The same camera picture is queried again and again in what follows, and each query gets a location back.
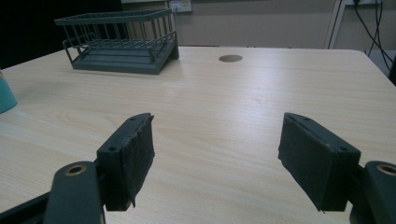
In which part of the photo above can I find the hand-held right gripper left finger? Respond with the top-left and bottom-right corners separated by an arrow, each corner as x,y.
96,112 -> 156,212

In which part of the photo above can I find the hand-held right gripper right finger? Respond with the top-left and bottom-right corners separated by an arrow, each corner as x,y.
277,112 -> 362,213

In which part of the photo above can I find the white metal stand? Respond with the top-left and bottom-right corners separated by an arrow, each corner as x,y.
322,0 -> 345,49

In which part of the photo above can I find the teal cup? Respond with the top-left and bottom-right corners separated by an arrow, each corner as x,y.
0,70 -> 19,115

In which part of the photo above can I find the dark green wire rack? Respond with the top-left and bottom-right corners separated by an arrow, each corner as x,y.
53,7 -> 180,76

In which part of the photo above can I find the black cable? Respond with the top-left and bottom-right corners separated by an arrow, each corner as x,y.
353,0 -> 395,63
367,0 -> 393,72

